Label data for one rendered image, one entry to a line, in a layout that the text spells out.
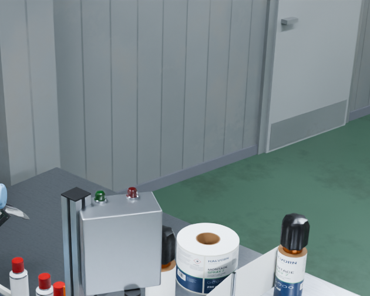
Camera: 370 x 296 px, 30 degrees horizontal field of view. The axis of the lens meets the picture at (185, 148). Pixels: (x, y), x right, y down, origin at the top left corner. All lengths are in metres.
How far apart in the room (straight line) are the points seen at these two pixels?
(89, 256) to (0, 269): 1.03
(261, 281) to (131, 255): 0.74
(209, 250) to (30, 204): 0.95
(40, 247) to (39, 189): 0.47
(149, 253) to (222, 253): 0.69
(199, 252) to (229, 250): 0.09
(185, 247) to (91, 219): 0.80
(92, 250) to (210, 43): 3.39
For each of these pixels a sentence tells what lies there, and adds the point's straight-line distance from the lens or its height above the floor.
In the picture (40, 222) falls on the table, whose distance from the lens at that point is 2.75.
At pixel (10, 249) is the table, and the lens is 2.59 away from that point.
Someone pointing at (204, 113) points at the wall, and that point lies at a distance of 4.88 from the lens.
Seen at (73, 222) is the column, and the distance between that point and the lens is 1.49.
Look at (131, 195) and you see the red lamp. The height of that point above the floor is 1.48.
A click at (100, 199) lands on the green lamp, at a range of 1.49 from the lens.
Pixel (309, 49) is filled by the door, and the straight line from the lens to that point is 5.47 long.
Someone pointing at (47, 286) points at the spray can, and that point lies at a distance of 1.97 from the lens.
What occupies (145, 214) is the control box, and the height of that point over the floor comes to 1.47.
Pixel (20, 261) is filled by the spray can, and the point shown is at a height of 1.08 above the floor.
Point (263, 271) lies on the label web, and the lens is 2.15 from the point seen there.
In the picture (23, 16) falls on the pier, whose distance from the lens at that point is 3.53.
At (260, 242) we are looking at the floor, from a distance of 4.25.
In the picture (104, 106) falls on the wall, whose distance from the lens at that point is 4.30.
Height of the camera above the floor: 2.18
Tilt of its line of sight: 24 degrees down
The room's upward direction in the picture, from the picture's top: 2 degrees clockwise
